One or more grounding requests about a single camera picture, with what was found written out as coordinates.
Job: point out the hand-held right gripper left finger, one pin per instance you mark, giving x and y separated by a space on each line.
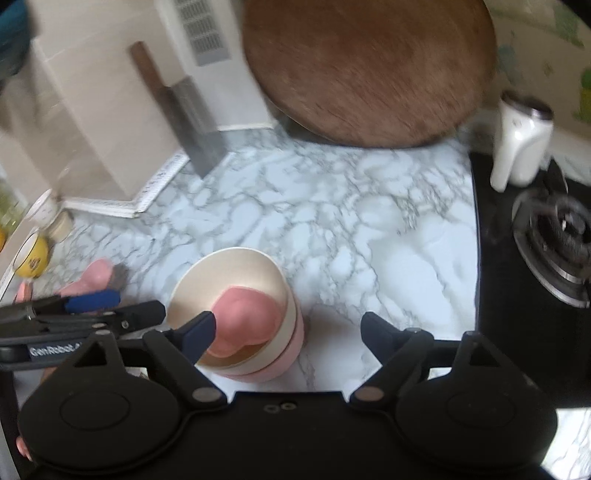
201 333

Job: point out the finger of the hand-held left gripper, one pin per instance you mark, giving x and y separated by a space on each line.
92 301
138 314

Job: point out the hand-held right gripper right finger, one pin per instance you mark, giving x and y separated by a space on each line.
375 333

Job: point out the pink mouse-shaped plate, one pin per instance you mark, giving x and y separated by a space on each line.
94 277

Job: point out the small pink dish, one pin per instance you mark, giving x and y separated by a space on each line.
244 318

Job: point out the cream bowl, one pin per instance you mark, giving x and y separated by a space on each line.
240 272

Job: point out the pink bowl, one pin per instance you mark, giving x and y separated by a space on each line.
291 350

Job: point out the person's left hand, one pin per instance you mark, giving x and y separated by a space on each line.
23 446

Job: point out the pink heart-shaped dish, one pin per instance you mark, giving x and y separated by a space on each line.
23 293

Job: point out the yellow bowl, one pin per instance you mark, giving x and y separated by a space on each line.
34 261

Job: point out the clear plastic container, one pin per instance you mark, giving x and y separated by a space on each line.
62 226

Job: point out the white floral bowl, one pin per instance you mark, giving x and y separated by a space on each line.
44 210

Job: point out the yellow mug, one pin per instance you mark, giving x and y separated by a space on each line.
2 240

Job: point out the green water bottle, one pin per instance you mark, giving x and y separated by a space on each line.
9 207

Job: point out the black gas stove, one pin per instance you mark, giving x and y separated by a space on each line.
531 300

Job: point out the white bottle with metal cap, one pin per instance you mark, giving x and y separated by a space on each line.
517 138

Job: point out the round wooden cutting board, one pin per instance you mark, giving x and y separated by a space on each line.
369 69

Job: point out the dark blue hanging cloth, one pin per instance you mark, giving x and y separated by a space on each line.
11 27

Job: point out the grey vent grille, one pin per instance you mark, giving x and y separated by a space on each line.
203 32

